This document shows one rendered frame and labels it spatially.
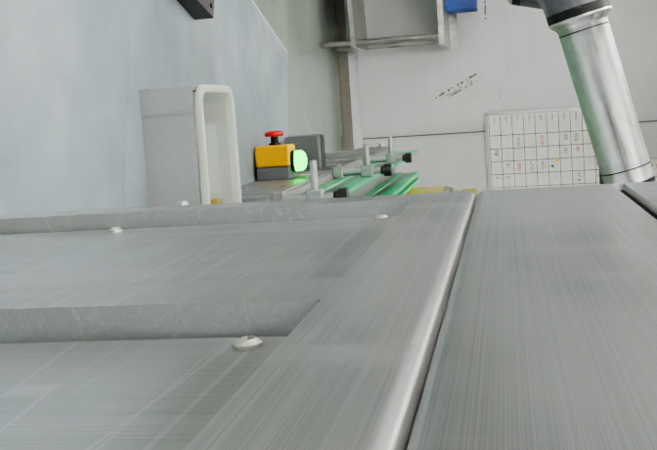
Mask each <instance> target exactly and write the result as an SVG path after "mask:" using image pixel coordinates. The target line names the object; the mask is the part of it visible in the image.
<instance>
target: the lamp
mask: <svg viewBox="0 0 657 450"><path fill-rule="evenodd" d="M290 166H291V170H292V172H296V171H303V170H304V169H306V166H307V157H306V154H305V152H303V151H296V150H292V151H291V152H290Z"/></svg>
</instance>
